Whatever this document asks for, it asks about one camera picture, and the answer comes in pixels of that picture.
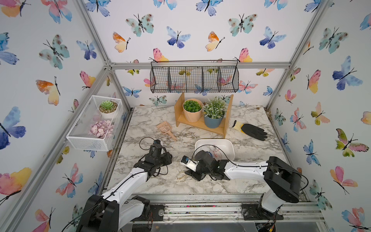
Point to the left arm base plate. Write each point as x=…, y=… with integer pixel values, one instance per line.
x=150, y=212

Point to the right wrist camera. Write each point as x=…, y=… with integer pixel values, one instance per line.
x=190, y=164

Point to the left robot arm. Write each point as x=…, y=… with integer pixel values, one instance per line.
x=112, y=210

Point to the pink flower decoration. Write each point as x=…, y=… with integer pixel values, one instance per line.
x=102, y=129

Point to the black work glove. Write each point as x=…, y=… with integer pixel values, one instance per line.
x=251, y=130

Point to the white storage box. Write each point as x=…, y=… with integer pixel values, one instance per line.
x=224, y=145

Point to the beige gold wrist watch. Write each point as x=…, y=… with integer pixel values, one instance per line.
x=181, y=176

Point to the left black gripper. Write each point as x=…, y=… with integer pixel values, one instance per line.
x=168, y=159

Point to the blue pot herb plant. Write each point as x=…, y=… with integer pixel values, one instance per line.
x=214, y=111

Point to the pink pot green plant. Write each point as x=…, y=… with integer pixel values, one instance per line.
x=193, y=109

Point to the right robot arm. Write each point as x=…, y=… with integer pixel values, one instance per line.
x=284, y=182

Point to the wooden shelf stand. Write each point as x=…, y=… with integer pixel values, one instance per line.
x=181, y=118

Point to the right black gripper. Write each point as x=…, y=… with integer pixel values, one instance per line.
x=192, y=174

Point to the black wire basket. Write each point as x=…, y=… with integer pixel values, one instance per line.
x=200, y=77

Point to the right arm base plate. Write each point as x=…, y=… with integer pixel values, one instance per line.
x=255, y=211

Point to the white mesh wall shelf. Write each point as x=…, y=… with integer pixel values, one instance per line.
x=78, y=136

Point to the succulent in white pot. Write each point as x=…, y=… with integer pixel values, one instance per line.
x=108, y=109

